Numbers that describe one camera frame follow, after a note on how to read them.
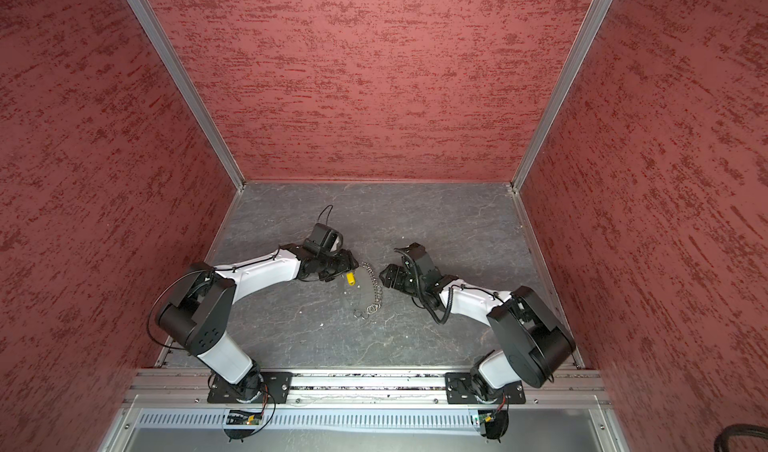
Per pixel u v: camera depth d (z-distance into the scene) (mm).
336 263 814
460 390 741
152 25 775
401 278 793
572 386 1454
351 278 945
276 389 741
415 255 696
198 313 460
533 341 460
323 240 740
